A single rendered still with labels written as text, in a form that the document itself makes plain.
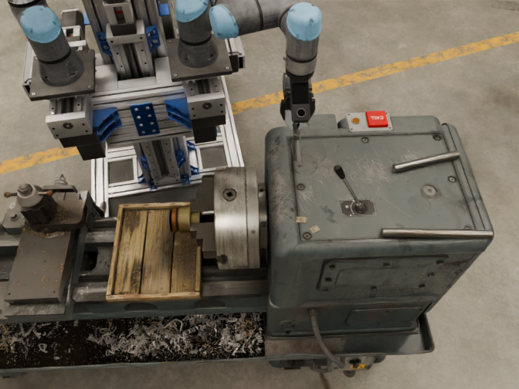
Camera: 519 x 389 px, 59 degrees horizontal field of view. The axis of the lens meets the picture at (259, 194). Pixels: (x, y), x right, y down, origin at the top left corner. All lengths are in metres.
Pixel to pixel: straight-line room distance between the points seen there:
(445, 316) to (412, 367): 0.32
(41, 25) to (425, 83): 2.64
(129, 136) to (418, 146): 1.16
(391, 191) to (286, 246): 0.34
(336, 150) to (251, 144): 1.67
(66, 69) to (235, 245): 0.89
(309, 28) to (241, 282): 0.87
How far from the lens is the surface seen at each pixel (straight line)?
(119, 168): 2.75
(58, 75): 1.80
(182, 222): 1.41
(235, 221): 1.28
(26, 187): 1.55
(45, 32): 1.72
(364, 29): 3.96
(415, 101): 3.45
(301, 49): 1.09
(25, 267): 1.66
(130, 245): 1.67
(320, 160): 1.36
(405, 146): 1.44
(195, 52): 1.74
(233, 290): 1.57
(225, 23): 1.11
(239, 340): 1.82
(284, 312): 1.63
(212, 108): 1.74
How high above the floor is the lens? 2.32
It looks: 56 degrees down
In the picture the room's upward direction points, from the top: straight up
